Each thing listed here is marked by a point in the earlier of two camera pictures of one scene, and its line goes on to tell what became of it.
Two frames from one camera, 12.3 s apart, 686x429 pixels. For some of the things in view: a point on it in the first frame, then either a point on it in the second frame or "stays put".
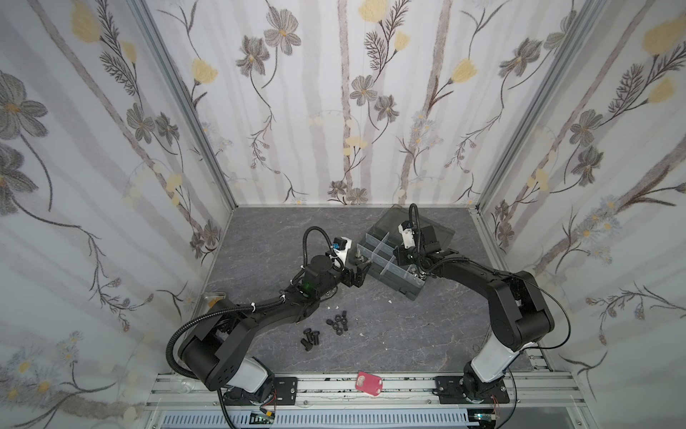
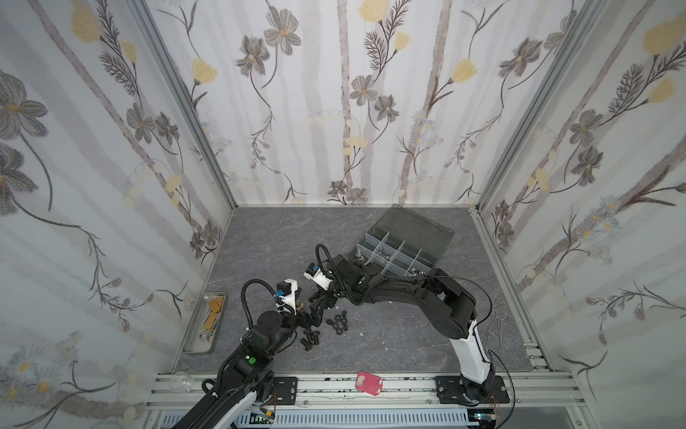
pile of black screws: (313, 338) stays put
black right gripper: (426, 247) to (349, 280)
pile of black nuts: (339, 323) stays put
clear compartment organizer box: (373, 255) stays put
